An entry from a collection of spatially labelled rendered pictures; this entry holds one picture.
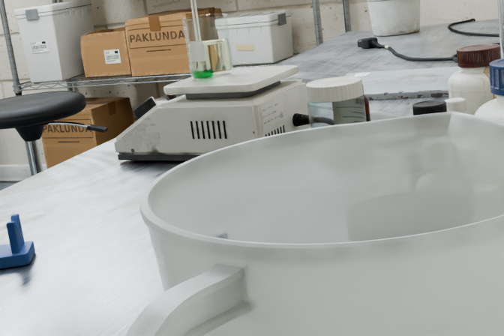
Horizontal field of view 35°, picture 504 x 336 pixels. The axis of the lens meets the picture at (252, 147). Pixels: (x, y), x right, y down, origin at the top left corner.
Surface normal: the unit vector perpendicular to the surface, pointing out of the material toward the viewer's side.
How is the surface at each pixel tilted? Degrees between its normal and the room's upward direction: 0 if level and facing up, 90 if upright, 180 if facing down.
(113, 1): 90
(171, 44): 89
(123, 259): 0
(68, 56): 93
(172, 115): 90
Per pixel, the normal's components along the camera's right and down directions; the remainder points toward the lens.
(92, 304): -0.12, -0.97
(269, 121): 0.87, 0.00
